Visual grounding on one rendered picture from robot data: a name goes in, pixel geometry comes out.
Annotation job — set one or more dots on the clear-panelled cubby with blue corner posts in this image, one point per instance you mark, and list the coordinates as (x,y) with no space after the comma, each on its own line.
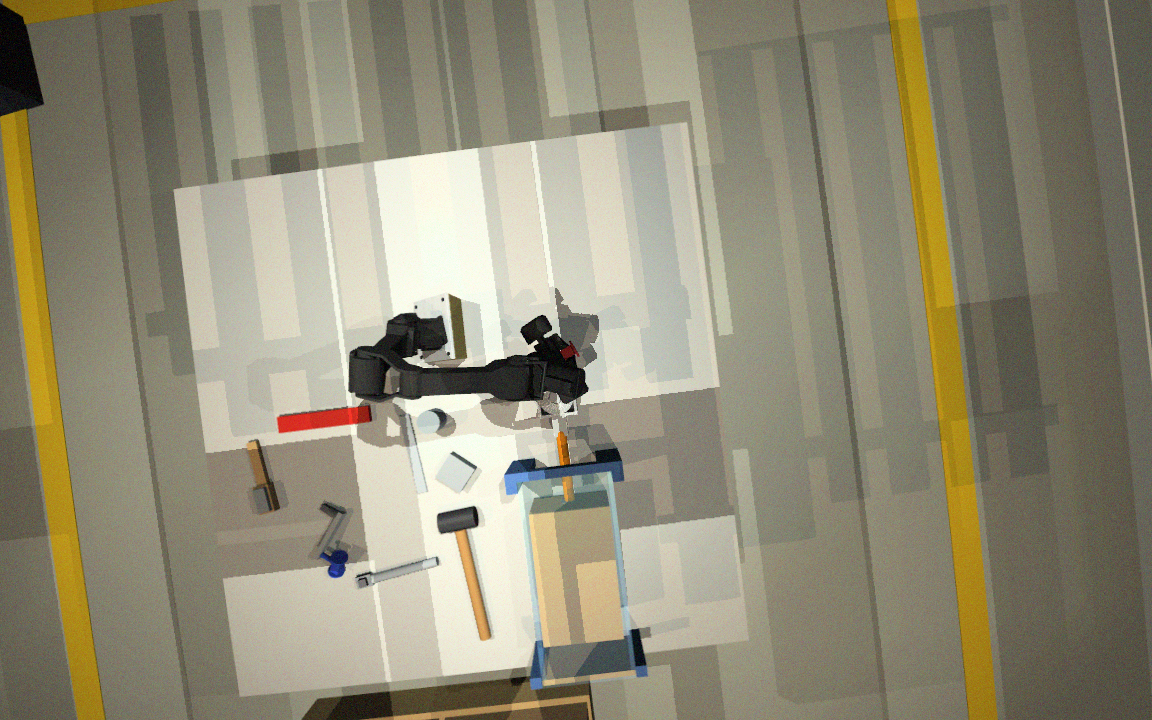
(577,582)

